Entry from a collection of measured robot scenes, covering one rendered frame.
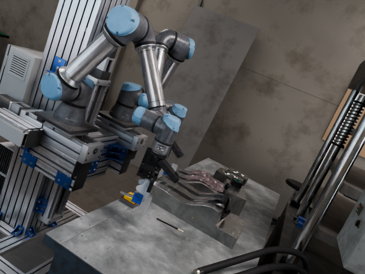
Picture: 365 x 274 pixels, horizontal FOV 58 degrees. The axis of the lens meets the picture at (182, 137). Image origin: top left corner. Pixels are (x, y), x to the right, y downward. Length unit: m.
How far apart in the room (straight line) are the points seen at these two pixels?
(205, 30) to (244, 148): 1.76
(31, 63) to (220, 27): 3.26
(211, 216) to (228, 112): 3.34
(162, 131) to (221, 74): 3.28
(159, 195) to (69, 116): 0.59
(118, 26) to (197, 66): 3.30
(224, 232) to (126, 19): 1.04
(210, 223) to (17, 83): 1.28
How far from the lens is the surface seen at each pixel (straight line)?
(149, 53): 1.45
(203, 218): 1.64
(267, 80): 4.78
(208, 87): 4.44
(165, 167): 1.31
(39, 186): 2.06
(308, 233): 1.70
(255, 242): 1.84
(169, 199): 1.67
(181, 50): 1.89
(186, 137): 4.30
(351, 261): 1.37
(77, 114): 1.64
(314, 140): 4.77
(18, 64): 2.03
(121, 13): 1.35
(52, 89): 1.49
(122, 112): 2.04
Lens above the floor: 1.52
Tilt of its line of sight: 12 degrees down
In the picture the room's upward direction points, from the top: 23 degrees clockwise
